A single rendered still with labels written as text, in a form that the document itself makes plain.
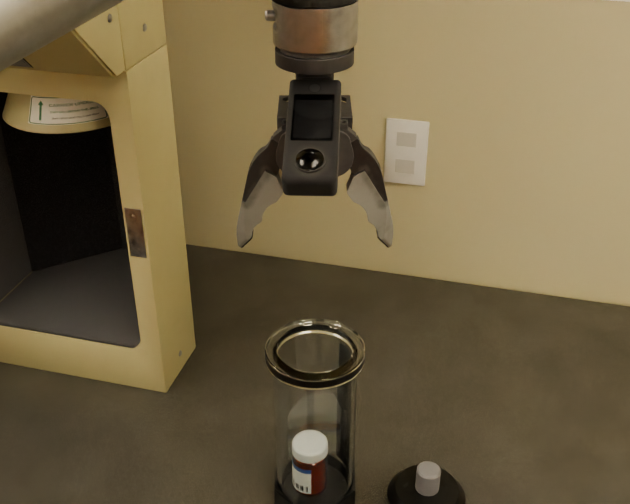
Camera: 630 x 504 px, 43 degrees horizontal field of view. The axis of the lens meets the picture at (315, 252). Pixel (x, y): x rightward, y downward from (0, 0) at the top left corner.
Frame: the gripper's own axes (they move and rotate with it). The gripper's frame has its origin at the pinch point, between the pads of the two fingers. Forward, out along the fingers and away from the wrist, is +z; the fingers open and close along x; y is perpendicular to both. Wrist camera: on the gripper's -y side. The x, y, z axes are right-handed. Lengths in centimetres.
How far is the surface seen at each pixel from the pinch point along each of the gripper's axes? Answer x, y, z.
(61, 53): 26.5, 14.0, -15.9
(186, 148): 23, 64, 17
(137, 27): 20.1, 22.4, -16.3
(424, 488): -12.6, -3.4, 29.9
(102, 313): 31.3, 27.6, 27.0
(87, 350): 32.4, 21.7, 29.3
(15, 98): 37.3, 26.8, -6.3
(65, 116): 30.6, 24.1, -5.0
